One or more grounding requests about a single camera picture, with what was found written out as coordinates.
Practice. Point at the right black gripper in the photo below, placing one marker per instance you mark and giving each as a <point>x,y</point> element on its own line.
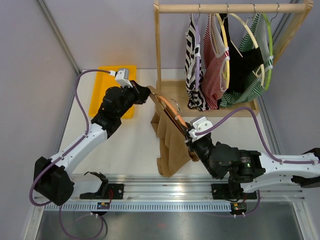
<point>191,144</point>

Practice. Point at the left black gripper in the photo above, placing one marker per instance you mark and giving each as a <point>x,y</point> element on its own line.
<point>141,93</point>

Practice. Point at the tan tank top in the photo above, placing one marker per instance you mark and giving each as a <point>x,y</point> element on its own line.
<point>174,153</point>

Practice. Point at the orange hanger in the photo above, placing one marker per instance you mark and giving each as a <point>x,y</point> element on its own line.
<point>176,114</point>

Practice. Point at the black white striped tank top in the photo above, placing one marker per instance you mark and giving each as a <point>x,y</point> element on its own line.
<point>192,67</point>

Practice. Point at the purple hanger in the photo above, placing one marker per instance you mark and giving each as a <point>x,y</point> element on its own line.
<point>196,52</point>

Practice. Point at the red white striped tank top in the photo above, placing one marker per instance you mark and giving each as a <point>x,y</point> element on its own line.
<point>215,56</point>

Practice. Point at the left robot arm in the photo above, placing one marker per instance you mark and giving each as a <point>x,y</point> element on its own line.
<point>52,177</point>

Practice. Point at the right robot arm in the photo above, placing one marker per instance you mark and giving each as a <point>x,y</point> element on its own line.
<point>249,171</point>

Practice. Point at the yellow hanger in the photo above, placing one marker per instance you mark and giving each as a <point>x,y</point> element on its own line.
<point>225,42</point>

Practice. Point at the green white striped tank top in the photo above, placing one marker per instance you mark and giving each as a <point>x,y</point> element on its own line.
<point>253,88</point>

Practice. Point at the cream hanger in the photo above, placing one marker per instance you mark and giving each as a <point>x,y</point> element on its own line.
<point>252,37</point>

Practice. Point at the green hanger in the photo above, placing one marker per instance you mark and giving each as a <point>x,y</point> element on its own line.
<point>270,59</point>

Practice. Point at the wooden clothes rack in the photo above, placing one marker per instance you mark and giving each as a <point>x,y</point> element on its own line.
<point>176,88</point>

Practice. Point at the yellow plastic bin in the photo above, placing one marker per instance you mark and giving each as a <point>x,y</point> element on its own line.
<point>103,81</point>

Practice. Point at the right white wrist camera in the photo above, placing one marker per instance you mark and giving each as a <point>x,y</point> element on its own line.
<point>199,127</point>

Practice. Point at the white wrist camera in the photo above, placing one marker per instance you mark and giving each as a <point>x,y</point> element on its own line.
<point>199,127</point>
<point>121,77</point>

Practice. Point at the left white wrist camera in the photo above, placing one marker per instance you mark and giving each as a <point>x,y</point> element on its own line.
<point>121,77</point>

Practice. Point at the aluminium rail base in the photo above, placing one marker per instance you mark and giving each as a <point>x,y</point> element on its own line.
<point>181,193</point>

